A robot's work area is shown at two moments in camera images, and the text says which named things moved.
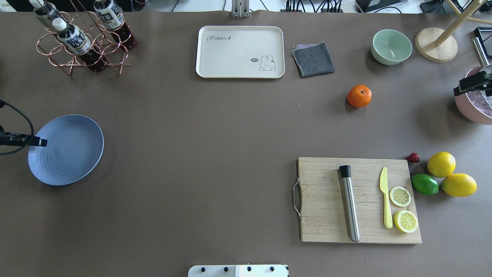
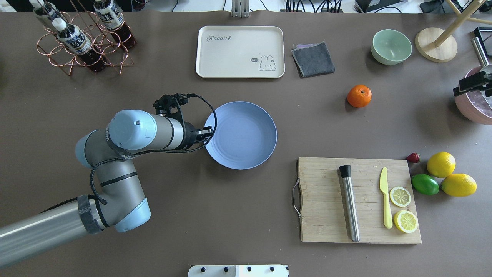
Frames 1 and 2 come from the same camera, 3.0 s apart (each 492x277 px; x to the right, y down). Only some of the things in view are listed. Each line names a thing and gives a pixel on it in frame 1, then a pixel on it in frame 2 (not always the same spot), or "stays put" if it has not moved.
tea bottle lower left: x=75 y=41 stays put
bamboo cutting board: x=323 y=217 stays put
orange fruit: x=359 y=96 stays put
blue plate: x=74 y=147 to x=245 y=137
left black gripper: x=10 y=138 to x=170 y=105
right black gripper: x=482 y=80 stays put
